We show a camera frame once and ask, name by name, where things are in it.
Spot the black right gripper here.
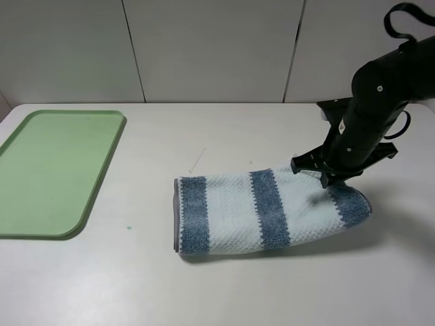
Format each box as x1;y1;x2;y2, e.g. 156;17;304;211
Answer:
290;98;408;187

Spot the blue white striped towel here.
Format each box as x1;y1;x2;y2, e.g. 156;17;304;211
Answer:
173;165;372;256

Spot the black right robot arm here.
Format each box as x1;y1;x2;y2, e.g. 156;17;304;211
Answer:
290;37;434;187

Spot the green plastic tray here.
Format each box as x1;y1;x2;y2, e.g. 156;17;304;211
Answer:
1;110;126;240

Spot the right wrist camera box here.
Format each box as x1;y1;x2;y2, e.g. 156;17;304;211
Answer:
316;98;351;126

